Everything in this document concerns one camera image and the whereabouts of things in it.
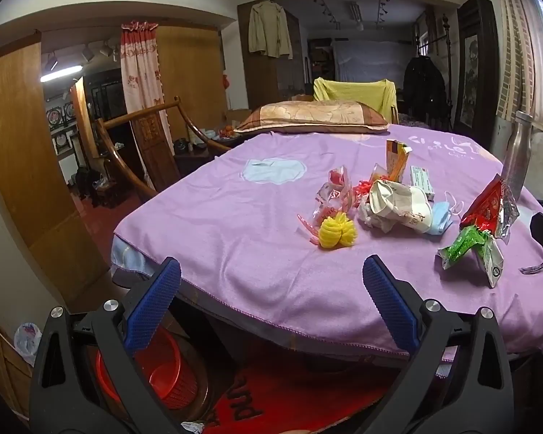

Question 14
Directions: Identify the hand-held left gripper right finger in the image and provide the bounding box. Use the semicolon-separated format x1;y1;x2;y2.
357;254;514;434

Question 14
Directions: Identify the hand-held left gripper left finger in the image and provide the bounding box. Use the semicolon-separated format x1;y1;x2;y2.
27;257;184;434

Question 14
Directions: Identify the red plastic basket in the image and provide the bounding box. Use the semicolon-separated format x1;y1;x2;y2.
95;325;200;412

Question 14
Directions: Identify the white paper bag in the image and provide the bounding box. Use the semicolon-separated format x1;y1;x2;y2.
359;179;433;233

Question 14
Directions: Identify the orange carton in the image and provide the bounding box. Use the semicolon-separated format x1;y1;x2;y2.
386;139;412;182

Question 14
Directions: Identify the red snack wrapper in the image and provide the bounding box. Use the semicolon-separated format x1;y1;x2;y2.
459;174;520;240

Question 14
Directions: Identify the green snack wrapper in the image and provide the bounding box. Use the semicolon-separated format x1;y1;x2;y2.
438;227;505;289

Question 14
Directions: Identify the metal water bottle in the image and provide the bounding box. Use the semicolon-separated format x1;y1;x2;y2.
501;110;534;202

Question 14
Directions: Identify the blue face mask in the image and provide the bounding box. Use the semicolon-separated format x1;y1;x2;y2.
428;192;467;236

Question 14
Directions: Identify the pink plastic strip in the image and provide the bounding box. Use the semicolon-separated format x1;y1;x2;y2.
297;213;321;246

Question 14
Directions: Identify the purple printed blanket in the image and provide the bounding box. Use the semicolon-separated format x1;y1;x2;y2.
111;124;543;365

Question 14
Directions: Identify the red printed floor mat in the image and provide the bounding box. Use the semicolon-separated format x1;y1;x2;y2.
203;359;439;434

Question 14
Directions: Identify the clear wrapper with red print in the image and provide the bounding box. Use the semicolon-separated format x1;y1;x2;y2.
316;165;356;224

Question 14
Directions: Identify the white medicine box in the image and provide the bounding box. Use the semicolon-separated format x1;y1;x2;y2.
409;165;436;200

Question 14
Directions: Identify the white plastic bag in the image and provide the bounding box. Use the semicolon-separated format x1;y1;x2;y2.
13;323;42;366

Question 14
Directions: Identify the dark wooden side table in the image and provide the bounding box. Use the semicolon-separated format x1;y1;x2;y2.
174;142;231;177

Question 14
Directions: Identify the wooden crate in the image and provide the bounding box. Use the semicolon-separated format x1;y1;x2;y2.
0;307;33;421

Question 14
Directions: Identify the curved wooden chair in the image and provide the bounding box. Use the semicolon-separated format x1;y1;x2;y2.
94;96;231;204

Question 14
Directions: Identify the dark framed portrait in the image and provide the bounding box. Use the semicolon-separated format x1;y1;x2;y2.
455;0;498;139

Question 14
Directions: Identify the black hanging coat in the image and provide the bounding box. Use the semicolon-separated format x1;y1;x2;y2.
403;54;448;120

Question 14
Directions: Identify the wooden door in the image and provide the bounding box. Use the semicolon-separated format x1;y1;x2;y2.
0;31;109;312

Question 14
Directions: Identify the tan floral pillow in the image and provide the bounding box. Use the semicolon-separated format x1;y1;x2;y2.
233;99;390;135

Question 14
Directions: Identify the striped window curtain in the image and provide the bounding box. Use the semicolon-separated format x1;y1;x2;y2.
491;0;543;123

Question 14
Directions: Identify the yellow cloth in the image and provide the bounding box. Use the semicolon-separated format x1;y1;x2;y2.
313;78;399;123

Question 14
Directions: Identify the red floral curtain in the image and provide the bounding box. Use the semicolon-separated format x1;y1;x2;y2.
120;20;170;191

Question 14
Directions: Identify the white sheet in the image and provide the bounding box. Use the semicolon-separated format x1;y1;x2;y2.
332;38;412;83

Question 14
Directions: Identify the dark wooden wardrobe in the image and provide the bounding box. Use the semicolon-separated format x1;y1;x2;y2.
237;0;302;109

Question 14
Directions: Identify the fluorescent tube light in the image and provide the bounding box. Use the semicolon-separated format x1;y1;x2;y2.
40;65;83;83

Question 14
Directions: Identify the beige hanging jacket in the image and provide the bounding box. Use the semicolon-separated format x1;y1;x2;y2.
247;1;294;59

